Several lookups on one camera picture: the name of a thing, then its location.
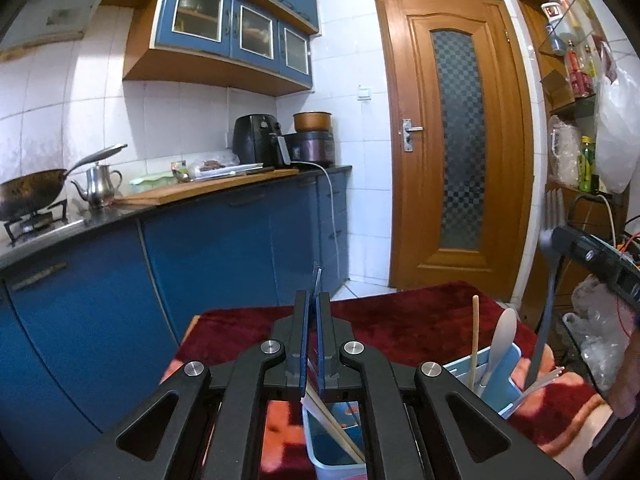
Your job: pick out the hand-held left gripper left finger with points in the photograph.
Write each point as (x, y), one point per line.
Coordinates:
(301, 345)

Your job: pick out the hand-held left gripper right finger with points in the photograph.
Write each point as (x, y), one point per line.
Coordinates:
(324, 345)

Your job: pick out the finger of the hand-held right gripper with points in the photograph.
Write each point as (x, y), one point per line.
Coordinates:
(580, 250)

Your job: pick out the silver fork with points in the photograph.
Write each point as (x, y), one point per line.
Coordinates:
(318, 280)

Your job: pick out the beige spoon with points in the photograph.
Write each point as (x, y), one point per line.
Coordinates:
(502, 335)

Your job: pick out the light blue utensil box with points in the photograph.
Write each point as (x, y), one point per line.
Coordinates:
(500, 380)

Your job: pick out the person's right forearm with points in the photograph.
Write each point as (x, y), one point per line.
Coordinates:
(627, 375)

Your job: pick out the black metal rack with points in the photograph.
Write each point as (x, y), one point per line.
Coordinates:
(575, 220)

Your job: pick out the clear plastic bags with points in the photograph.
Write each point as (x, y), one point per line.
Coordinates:
(595, 330)

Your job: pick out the pink and red floral blanket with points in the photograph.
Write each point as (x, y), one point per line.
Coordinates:
(400, 315)

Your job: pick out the green bottle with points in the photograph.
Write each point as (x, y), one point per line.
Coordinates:
(586, 165)

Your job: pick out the white plastic bag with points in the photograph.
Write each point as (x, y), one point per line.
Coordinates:
(617, 135)

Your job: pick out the blue kitchen base cabinet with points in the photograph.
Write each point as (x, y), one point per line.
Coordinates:
(200, 260)

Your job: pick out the wooden door with glass pane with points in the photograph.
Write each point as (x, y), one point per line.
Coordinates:
(410, 210)

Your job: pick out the wooden cutting board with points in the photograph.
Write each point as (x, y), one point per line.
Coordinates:
(200, 189)

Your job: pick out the rice cooker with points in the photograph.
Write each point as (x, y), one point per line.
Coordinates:
(312, 147)

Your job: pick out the black air fryer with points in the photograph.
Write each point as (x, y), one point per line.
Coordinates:
(255, 140)

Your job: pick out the orange pot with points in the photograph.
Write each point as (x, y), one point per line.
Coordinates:
(312, 121)

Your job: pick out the white mug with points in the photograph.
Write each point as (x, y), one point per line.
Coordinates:
(552, 11)

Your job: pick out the steel kettle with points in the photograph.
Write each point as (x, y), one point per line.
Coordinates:
(100, 187)

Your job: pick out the gas stove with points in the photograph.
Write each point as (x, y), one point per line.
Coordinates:
(35, 222)

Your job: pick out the dark wok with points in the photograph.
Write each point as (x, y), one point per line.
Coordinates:
(30, 192)

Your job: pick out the range hood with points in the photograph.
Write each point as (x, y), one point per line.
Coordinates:
(50, 15)

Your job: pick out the wooden wall shelf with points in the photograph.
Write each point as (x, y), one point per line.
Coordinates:
(537, 20)

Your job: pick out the white light switch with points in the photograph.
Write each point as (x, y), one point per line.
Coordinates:
(365, 93)

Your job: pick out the blue glass door wall cabinet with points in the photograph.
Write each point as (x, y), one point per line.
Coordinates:
(200, 15)

